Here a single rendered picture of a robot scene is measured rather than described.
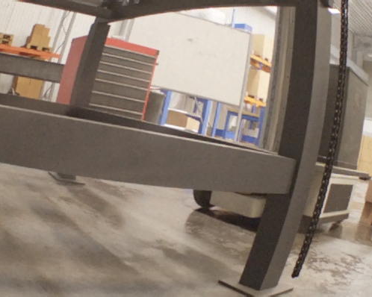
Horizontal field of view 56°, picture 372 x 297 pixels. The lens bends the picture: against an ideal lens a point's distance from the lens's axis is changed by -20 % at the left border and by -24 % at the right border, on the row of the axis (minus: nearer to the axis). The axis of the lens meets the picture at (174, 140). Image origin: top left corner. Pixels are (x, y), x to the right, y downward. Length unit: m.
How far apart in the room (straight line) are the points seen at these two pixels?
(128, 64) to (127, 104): 0.34
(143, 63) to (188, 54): 2.48
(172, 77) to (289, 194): 5.24
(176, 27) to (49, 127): 5.65
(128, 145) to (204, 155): 0.14
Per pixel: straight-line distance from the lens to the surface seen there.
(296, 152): 0.92
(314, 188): 1.78
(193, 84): 6.14
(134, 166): 0.64
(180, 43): 6.14
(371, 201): 2.48
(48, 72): 6.54
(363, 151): 9.40
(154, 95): 5.07
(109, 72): 3.57
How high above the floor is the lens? 0.36
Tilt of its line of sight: 3 degrees down
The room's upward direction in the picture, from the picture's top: 12 degrees clockwise
